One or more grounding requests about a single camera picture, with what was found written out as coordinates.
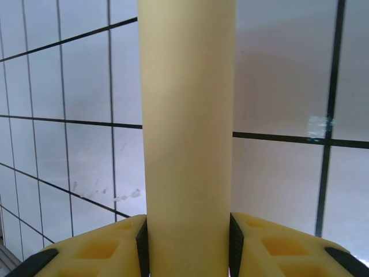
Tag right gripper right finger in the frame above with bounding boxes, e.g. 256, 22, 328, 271
229, 212, 369, 277

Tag yellow cloth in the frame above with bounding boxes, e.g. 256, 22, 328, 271
136, 0, 238, 277

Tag clear tape patch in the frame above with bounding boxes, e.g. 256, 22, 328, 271
307, 115, 337, 142

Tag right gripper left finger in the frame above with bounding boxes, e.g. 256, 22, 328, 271
13, 214, 150, 277

